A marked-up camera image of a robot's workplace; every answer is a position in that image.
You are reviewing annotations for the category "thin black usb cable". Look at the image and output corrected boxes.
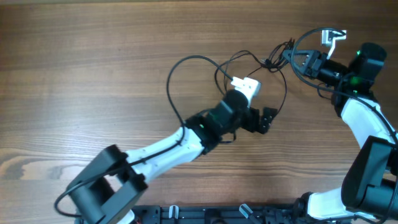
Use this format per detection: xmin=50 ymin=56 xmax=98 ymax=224
xmin=213 ymin=50 xmax=287 ymax=118

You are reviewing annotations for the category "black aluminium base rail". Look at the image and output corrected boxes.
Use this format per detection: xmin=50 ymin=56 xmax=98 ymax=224
xmin=132 ymin=203 xmax=352 ymax=224

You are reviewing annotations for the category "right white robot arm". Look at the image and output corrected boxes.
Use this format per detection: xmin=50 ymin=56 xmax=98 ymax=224
xmin=282 ymin=43 xmax=397 ymax=221

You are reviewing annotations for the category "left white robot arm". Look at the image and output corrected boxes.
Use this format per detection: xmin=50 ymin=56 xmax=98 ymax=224
xmin=65 ymin=90 xmax=279 ymax=223

